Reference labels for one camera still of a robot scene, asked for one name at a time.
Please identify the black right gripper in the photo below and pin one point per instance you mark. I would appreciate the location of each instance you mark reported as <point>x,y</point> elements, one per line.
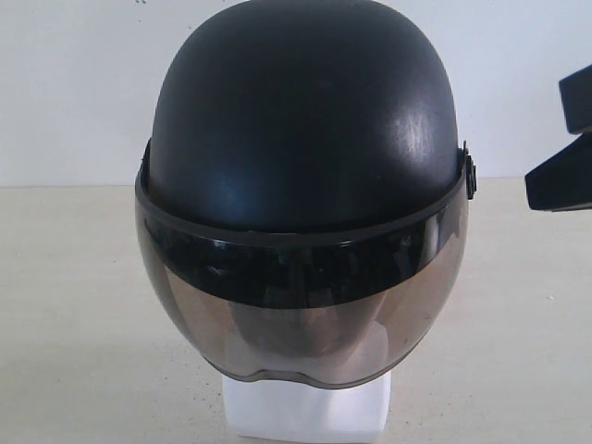
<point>563,182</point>

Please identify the white mannequin head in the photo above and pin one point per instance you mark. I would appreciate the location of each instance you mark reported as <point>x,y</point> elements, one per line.
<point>292,412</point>

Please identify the black helmet with tinted visor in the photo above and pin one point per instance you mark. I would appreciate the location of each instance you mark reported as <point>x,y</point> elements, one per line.
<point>302,203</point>

